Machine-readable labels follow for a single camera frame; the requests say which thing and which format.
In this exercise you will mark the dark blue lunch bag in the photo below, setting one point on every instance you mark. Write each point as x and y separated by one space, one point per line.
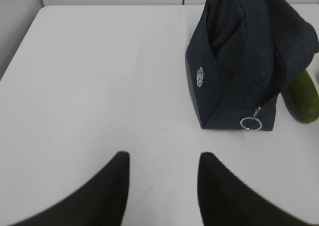
242 54

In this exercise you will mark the green cucumber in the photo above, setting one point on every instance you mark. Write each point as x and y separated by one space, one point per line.
303 98

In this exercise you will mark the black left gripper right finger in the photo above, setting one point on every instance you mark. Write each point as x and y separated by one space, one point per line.
258 194

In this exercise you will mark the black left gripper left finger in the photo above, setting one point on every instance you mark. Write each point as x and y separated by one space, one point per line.
100 202

